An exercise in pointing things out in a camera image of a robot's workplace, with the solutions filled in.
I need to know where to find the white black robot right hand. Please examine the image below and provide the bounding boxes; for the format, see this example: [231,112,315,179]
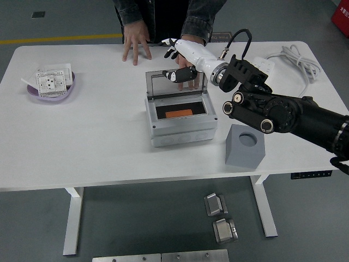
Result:
[161,38,228,84]

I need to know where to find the person's right hand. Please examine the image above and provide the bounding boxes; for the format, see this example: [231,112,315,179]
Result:
[122,20,152,66]

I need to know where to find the person's left hand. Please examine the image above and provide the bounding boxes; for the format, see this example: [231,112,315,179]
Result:
[174,34,204,92]

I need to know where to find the orange cylinder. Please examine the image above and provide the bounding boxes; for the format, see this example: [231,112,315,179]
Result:
[165,109,193,118]

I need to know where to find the grey junction box clear lid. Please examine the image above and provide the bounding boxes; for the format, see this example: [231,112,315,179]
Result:
[144,69,218,148]

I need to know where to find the grey holder block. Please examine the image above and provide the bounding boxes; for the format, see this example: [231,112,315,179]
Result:
[225,123,267,170]

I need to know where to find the red box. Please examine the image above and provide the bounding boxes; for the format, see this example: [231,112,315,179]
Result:
[330,0,349,31]

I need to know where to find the dark floor sign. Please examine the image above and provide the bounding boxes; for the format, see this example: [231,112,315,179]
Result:
[211,31,235,44]

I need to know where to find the person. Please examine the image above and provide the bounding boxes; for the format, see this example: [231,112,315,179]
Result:
[113,0,227,46]

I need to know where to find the white power strip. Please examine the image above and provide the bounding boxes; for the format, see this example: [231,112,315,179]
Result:
[253,56,275,76]

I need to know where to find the yellow floor tape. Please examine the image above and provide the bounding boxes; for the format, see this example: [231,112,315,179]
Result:
[0,33,123,45]

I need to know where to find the white printed socket module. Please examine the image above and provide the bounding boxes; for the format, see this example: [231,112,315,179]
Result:
[34,69,67,98]

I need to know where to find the purple bowl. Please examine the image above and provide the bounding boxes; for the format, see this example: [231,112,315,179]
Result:
[26,71,76,103]

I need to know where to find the metal block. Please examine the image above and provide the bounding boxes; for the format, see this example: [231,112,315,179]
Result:
[212,217,239,244]
[203,192,228,217]

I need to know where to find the black table control panel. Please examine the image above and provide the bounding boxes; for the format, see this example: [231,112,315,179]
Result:
[290,170,333,180]

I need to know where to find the white table leg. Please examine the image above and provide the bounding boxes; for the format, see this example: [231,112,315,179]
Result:
[63,187,85,257]
[250,174,278,237]

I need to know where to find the metal plate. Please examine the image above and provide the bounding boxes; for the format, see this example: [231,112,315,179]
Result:
[161,248,230,262]
[92,253,161,262]

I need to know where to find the white switch plate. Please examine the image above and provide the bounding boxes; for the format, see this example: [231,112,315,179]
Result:
[43,63,75,87]
[21,62,40,88]

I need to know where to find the white power cord with plug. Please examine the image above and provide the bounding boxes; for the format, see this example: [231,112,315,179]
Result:
[266,44,320,98]

